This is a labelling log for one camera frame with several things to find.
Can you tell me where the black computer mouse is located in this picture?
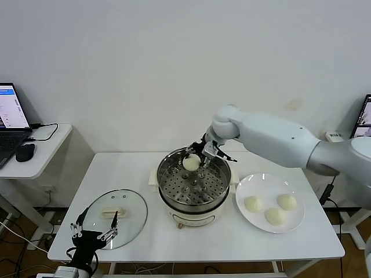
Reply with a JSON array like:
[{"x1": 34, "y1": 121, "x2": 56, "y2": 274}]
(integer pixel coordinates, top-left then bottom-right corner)
[{"x1": 14, "y1": 142, "x2": 36, "y2": 163}]

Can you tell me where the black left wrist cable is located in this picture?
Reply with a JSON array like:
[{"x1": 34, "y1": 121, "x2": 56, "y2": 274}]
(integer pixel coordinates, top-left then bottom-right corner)
[{"x1": 65, "y1": 246, "x2": 99, "y2": 265}]

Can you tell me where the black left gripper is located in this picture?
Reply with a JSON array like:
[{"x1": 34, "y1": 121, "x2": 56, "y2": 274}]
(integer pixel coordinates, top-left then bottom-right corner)
[{"x1": 70, "y1": 207, "x2": 119, "y2": 269}]

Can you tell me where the white power strip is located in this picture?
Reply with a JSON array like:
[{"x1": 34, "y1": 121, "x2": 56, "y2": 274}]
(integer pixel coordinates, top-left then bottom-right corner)
[{"x1": 27, "y1": 242, "x2": 50, "y2": 252}]

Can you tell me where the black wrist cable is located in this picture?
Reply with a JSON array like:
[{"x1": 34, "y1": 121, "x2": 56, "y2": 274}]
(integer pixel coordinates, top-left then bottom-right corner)
[
  {"x1": 217, "y1": 144, "x2": 239, "y2": 163},
  {"x1": 65, "y1": 246, "x2": 99, "y2": 265}
]

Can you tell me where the round glass pot lid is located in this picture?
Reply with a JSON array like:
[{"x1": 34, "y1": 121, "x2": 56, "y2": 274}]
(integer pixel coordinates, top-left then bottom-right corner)
[{"x1": 81, "y1": 189, "x2": 148, "y2": 250}]

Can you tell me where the white table leg frame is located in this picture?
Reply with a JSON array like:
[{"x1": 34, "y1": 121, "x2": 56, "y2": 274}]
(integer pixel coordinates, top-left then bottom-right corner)
[{"x1": 110, "y1": 262, "x2": 321, "y2": 278}]

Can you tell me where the black adapter with cable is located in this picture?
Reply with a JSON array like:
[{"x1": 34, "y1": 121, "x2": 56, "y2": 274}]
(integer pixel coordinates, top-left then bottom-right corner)
[{"x1": 318, "y1": 175, "x2": 347, "y2": 278}]

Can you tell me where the stainless steel steamer basket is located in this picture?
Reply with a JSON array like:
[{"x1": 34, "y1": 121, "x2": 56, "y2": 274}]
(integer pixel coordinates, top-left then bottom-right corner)
[{"x1": 157, "y1": 147, "x2": 232, "y2": 210}]

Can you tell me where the black laptop power cable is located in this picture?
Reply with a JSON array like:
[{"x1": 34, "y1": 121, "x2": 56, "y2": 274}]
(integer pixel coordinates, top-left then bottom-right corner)
[{"x1": 24, "y1": 123, "x2": 60, "y2": 142}]

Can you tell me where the black laptop blue banner screen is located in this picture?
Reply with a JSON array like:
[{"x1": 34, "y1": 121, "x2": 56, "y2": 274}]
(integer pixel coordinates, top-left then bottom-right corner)
[{"x1": 0, "y1": 82, "x2": 33, "y2": 171}]

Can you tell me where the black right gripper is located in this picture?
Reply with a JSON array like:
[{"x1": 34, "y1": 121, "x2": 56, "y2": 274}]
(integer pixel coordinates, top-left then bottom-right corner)
[{"x1": 185, "y1": 133, "x2": 214, "y2": 169}]

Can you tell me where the black laptop with image windows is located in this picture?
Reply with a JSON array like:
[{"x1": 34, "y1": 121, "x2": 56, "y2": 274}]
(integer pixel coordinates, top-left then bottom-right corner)
[{"x1": 350, "y1": 94, "x2": 371, "y2": 139}]

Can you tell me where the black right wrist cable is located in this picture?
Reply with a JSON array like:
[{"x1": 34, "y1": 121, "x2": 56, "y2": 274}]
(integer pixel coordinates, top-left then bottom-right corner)
[{"x1": 217, "y1": 144, "x2": 239, "y2": 163}]

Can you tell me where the white round plate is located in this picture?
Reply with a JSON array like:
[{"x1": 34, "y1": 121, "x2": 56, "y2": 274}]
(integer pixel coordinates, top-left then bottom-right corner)
[{"x1": 235, "y1": 173, "x2": 305, "y2": 234}]

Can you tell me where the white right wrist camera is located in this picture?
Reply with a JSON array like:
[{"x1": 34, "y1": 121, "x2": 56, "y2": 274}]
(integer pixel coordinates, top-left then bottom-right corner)
[{"x1": 202, "y1": 141, "x2": 220, "y2": 158}]

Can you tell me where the stainless steel steamer pot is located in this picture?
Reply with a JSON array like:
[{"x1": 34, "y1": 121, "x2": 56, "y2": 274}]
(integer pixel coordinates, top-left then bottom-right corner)
[{"x1": 148, "y1": 169, "x2": 240, "y2": 231}]

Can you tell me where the white steamed baozi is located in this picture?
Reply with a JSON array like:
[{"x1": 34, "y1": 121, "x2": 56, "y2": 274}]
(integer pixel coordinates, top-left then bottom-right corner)
[
  {"x1": 244, "y1": 196, "x2": 263, "y2": 214},
  {"x1": 277, "y1": 193, "x2": 298, "y2": 211},
  {"x1": 182, "y1": 154, "x2": 201, "y2": 171},
  {"x1": 264, "y1": 207, "x2": 286, "y2": 226}
]

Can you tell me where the white side desk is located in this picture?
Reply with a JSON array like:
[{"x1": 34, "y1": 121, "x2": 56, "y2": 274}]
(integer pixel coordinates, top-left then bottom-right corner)
[
  {"x1": 323, "y1": 131, "x2": 371, "y2": 251},
  {"x1": 0, "y1": 123, "x2": 74, "y2": 241}
]

